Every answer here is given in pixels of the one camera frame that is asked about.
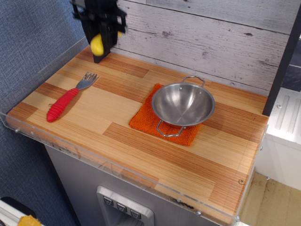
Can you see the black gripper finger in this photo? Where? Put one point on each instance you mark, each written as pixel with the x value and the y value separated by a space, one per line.
pixel 90 28
pixel 109 34

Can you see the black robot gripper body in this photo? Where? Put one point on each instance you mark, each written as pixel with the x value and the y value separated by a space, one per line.
pixel 105 11

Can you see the yellow toy banana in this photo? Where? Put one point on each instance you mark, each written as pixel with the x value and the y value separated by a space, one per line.
pixel 96 45

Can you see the small stainless steel wok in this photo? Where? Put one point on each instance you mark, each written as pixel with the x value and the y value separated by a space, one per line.
pixel 183 104

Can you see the orange knitted cloth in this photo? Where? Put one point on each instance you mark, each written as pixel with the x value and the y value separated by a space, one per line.
pixel 146 121

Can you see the clear acrylic table guard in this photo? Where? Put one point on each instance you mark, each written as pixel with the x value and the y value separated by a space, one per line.
pixel 27 170

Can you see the grey toy fridge cabinet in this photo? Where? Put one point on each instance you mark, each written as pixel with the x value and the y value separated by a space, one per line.
pixel 80 181

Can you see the silver dispenser button panel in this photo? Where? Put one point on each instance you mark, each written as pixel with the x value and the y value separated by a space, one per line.
pixel 119 210

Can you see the left black vertical post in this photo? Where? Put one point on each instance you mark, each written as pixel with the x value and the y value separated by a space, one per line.
pixel 98 59

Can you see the black vertical post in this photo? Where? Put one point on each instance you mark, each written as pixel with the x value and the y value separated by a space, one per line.
pixel 98 59
pixel 284 63

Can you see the red handled metal fork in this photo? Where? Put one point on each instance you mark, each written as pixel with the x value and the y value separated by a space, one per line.
pixel 61 103

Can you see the right black vertical post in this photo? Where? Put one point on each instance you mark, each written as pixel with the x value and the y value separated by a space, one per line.
pixel 284 63

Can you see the white aluminium frame right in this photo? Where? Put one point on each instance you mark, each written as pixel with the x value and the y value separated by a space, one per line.
pixel 279 157

